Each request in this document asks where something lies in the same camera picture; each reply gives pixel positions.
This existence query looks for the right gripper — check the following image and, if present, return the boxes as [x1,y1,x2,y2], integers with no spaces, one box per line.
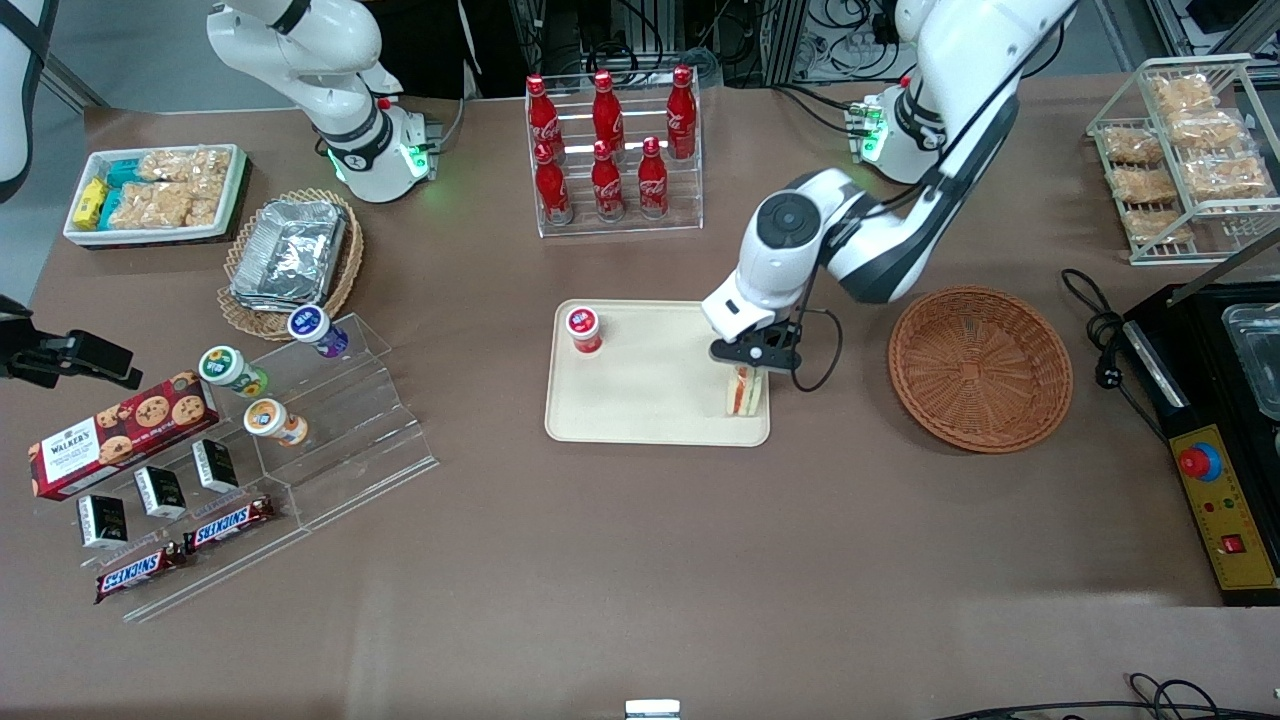
[0,294,67,390]

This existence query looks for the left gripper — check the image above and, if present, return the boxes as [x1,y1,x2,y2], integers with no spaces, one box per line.
[699,267,793,374]

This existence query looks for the triangle sandwich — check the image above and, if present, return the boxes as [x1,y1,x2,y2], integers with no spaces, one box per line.
[724,363,768,419]

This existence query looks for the cream plastic tray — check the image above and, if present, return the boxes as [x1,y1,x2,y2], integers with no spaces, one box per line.
[543,299,772,448]

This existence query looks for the round brown wicker basket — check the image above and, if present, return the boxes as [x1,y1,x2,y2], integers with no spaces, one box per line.
[887,286,1075,456]

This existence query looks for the white rectangular snack tray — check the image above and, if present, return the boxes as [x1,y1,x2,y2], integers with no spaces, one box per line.
[61,143,249,249]

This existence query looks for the oval light wicker basket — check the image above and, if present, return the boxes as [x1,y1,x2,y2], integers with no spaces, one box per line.
[216,187,366,343]

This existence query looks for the red Walkers cookie box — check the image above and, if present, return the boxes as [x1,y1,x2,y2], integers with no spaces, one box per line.
[27,370,222,502]

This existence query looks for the red lid yoghurt bottle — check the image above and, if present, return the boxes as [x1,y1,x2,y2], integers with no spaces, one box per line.
[564,304,605,357]

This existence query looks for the clear acrylic bottle rack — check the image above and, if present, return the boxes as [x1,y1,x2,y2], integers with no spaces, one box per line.
[524,68,705,240]

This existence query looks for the small black box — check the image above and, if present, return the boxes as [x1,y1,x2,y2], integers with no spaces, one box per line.
[132,465,189,520]
[191,437,241,495]
[77,493,130,550]

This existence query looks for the yellow snack packet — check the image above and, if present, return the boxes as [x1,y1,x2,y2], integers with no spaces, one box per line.
[74,177,110,230]

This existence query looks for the green lid yoghurt bottle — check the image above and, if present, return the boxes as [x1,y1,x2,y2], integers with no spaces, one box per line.
[197,344,270,400]

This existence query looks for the red cola bottle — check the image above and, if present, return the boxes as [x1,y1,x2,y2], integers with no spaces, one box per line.
[590,139,627,222]
[665,64,699,162]
[636,136,670,220]
[525,74,564,153]
[533,142,575,227]
[591,69,627,149]

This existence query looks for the rice cracker bag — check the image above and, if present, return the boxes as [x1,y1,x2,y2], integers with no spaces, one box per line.
[1124,207,1197,247]
[1147,74,1217,114]
[109,181,222,230]
[1179,151,1274,202]
[137,147,234,188]
[1111,164,1180,207]
[1101,124,1167,167]
[1167,108,1250,152]

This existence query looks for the Snickers chocolate bar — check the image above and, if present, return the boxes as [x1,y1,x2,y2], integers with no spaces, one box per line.
[182,494,277,555]
[94,541,190,605]

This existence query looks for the orange lid yoghurt bottle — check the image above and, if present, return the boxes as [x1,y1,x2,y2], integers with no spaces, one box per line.
[242,397,310,448]

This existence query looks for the stack of foil containers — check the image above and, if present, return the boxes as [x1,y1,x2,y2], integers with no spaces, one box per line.
[229,198,349,314]

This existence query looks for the purple lid yoghurt bottle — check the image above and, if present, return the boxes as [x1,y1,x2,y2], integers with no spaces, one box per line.
[286,304,351,360]

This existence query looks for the clear acrylic stepped stand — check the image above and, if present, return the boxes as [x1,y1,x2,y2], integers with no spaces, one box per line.
[34,311,440,624]

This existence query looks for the black table appliance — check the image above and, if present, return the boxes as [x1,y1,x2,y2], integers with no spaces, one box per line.
[1121,279,1280,609]

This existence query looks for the thin metal bar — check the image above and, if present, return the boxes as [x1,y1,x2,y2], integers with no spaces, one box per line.
[1164,231,1280,307]

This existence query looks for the yellow control panel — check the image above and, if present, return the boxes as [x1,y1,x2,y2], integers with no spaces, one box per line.
[1169,424,1280,594]

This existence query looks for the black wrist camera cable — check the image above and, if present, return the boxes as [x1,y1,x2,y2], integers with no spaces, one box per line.
[789,284,845,394]

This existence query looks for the black power cable with plug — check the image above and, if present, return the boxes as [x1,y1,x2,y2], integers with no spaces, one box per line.
[1059,267,1172,442]

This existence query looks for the white wire rack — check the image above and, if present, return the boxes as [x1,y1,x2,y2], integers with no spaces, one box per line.
[1086,53,1280,267]

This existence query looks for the black cables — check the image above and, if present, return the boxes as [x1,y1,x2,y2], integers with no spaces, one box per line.
[930,671,1280,720]

